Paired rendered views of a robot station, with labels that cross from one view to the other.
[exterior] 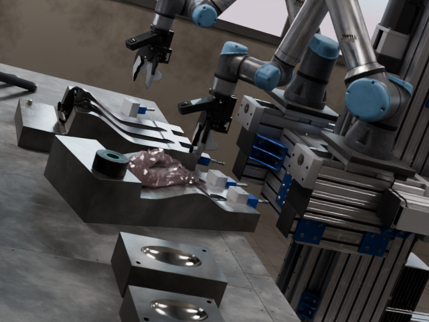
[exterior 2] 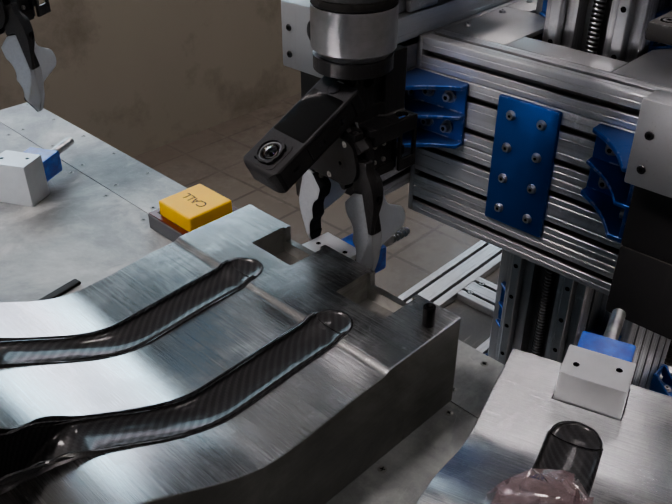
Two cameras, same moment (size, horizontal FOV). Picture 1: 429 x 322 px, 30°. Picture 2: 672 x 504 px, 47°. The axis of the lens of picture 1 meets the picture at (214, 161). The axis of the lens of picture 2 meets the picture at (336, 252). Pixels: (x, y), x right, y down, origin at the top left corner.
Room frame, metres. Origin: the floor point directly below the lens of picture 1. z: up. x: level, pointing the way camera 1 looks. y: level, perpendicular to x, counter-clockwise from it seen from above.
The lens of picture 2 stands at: (1.80, 0.34, 1.27)
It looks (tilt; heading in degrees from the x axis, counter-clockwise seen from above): 33 degrees down; 336
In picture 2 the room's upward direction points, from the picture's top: straight up
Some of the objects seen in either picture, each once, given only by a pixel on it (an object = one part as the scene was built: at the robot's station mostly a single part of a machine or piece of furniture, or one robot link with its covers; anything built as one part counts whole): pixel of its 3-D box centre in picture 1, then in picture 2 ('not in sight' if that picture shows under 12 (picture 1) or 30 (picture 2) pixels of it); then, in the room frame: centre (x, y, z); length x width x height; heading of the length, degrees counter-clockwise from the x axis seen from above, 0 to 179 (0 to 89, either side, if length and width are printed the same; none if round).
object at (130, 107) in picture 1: (140, 108); (42, 161); (2.77, 0.31, 0.83); 0.13 x 0.05 x 0.05; 139
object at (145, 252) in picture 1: (167, 271); not in sight; (1.50, 0.02, 0.84); 0.20 x 0.15 x 0.07; 111
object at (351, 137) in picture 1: (373, 134); not in sight; (2.33, -0.42, 1.09); 0.15 x 0.15 x 0.10
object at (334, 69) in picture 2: (217, 111); (358, 113); (2.41, 0.04, 0.99); 0.09 x 0.08 x 0.12; 109
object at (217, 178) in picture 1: (228, 183); (603, 357); (2.15, -0.06, 0.86); 0.13 x 0.05 x 0.05; 128
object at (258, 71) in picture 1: (262, 73); not in sight; (2.37, -0.05, 1.14); 0.11 x 0.11 x 0.08; 64
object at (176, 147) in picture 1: (107, 128); (101, 416); (2.24, 0.32, 0.87); 0.50 x 0.26 x 0.14; 111
